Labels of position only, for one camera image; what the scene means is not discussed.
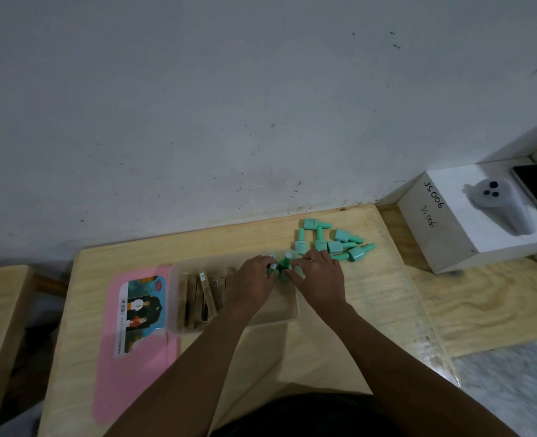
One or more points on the person's left hand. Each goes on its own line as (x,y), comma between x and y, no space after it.
(248,286)

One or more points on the person's right hand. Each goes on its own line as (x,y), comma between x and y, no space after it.
(321,282)

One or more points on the group of teal bottles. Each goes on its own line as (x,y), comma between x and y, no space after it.
(334,246)

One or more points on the clear plastic container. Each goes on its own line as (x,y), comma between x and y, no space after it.
(282,309)

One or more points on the group of tan boxes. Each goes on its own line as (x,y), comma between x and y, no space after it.
(195,300)

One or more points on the pink lid with picture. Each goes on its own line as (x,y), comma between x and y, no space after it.
(122,391)

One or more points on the person's left forearm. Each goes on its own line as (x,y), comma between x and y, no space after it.
(182,382)

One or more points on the person's right forearm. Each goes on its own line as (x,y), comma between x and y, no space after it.
(400,377)

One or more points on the white cardboard box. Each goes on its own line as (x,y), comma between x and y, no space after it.
(450,241)

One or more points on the person's black shorts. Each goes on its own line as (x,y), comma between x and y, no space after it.
(305,418)

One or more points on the plywood table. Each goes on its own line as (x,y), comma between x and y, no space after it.
(491,309)

